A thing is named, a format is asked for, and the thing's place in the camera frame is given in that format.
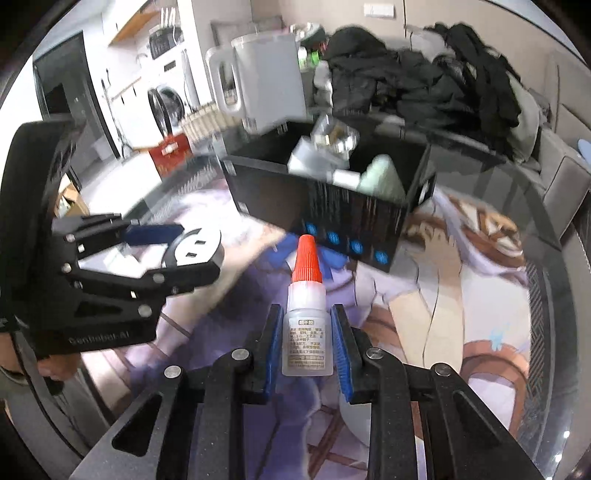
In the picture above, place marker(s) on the black storage box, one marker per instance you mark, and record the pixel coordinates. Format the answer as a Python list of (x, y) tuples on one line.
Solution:
[(323, 212)]

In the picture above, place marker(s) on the white cube charger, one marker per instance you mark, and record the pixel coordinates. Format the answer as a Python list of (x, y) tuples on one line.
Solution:
[(346, 178)]

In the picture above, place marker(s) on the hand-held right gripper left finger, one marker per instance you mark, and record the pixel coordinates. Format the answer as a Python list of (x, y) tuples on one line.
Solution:
[(275, 350)]

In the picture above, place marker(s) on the grey sofa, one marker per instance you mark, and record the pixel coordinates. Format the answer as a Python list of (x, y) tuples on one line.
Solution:
[(568, 175)]

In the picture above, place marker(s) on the white router with antennas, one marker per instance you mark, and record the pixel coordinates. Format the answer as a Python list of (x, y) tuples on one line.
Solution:
[(170, 18)]

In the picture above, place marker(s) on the pale green box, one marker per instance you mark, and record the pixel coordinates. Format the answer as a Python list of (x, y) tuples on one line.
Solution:
[(383, 177)]

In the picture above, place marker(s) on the pile of dark clothes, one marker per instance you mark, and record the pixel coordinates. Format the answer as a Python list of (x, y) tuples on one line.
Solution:
[(415, 87)]

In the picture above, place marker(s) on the glue bottle with red cap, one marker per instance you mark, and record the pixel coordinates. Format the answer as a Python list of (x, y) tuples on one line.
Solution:
[(307, 332)]

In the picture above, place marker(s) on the woven basket with dog print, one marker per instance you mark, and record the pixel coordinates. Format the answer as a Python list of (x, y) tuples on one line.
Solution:
[(203, 122)]

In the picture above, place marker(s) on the white front-load washing machine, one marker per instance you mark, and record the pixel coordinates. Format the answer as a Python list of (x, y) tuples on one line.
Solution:
[(166, 99)]

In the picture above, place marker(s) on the white wall switch plate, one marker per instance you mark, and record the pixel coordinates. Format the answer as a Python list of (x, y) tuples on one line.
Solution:
[(379, 10)]

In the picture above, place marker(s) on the light blue pillow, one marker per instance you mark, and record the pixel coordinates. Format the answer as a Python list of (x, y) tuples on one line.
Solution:
[(584, 150)]

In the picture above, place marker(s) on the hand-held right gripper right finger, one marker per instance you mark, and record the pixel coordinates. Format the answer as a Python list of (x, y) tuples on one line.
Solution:
[(342, 355)]

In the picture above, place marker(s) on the printed cartoon mat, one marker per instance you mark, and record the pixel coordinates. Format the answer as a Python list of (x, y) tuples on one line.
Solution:
[(461, 286)]

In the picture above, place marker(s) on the white electric kettle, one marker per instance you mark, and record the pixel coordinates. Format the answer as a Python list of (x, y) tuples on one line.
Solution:
[(268, 78)]

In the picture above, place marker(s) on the white wall cabinet wooden shelf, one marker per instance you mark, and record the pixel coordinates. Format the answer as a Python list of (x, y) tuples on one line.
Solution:
[(134, 21)]

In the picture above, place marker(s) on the dark glass door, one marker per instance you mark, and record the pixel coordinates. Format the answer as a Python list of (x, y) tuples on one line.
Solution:
[(69, 92)]

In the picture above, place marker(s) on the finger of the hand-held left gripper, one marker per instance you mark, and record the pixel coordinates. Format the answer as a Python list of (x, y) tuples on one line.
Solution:
[(152, 233), (184, 279)]

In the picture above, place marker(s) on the person's left hand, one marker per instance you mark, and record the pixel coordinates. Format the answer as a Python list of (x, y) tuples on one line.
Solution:
[(55, 368)]

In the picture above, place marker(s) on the glass jar grinder grey base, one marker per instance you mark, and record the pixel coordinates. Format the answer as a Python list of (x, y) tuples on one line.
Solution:
[(334, 136)]

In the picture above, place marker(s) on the brown cardboard box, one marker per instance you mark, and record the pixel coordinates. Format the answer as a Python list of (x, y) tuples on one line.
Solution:
[(71, 201)]

